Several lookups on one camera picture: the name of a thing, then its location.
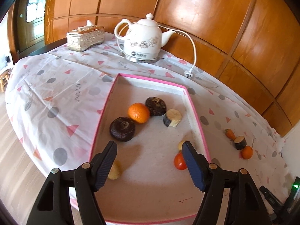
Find small orange tangerine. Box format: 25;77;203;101
241;146;254;160

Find pink rimmed shallow tray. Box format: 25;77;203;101
70;73;211;224

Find dark glass door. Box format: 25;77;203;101
14;0;54;54

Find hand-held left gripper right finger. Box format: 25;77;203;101
181;141;273;225

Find dark brown round mushroom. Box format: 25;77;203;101
109;117;136;142

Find large orange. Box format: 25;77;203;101
128;103;151;124

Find gold embossed tissue box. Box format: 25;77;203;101
66;20;105;52

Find small red tomato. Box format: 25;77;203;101
174;152;188;170

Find white patterned tablecloth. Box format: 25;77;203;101
5;31;290;225

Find dark brown round fruit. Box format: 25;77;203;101
145;97;167;116

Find dark cut vegetable chunk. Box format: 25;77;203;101
234;136;247;150

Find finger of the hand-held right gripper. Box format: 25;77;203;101
260;186;285;214

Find white ceramic electric kettle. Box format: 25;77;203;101
114;13;176;60

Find small wooden stool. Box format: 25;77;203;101
0;71;10;92

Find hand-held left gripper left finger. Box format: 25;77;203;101
26;141;118;225

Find silver kettle base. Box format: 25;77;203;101
121;51;160;64

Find pale cut vegetable chunk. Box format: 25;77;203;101
163;109;182;128

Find white power cord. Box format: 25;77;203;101
157;25;197;79

